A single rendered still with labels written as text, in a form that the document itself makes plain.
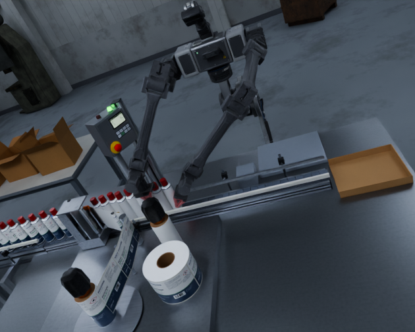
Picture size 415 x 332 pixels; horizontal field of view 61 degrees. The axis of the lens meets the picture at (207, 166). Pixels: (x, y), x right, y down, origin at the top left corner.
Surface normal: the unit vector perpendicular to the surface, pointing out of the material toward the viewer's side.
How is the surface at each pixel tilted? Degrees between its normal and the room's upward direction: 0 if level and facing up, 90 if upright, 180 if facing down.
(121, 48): 90
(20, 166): 91
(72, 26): 90
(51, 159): 90
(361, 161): 0
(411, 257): 0
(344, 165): 0
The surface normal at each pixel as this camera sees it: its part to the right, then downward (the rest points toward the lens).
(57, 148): 0.00, 0.55
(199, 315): -0.35, -0.78
